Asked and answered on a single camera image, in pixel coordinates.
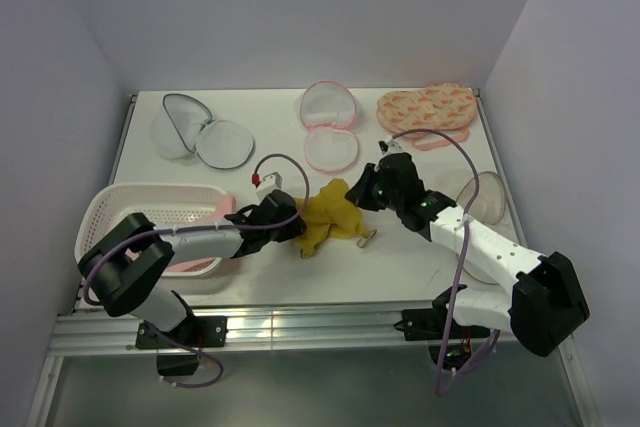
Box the yellow bra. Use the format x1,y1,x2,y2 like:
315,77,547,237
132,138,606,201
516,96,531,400
294,178,377,259

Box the grey trimmed mesh laundry bag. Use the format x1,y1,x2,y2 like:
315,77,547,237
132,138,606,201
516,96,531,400
149,93,255,170

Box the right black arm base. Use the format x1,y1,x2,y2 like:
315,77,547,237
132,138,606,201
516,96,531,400
393,299,490,371

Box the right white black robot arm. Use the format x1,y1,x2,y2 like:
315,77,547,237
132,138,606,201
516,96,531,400
345,153,590,357

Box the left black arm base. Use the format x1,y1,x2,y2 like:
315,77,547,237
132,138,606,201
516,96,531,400
134,316,227,388

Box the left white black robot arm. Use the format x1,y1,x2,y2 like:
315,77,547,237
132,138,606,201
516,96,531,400
78,189,307,346

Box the pink bra in basket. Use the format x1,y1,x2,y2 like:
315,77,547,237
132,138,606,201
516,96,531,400
112,187,236,279

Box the clear mesh laundry bag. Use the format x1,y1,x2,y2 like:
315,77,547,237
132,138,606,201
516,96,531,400
456,171,514,285

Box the pink trimmed mesh laundry bag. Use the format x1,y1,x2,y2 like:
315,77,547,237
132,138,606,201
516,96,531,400
299,80,359,173

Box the peach patterned laundry bag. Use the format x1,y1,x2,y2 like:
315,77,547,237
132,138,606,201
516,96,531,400
376,82,478,143

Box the white plastic basket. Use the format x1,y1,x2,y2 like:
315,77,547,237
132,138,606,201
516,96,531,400
74,183,229,260

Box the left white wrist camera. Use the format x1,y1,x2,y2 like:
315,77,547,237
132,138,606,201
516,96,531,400
251,172,282,202

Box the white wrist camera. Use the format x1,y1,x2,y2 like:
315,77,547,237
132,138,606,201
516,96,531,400
251,172,282,202
378,138,404,158

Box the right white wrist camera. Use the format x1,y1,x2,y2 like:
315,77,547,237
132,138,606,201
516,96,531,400
378,138,404,158

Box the aluminium mounting rail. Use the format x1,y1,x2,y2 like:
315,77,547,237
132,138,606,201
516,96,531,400
47,301,574,356

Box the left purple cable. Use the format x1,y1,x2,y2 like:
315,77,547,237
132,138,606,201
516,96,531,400
82,154,311,391

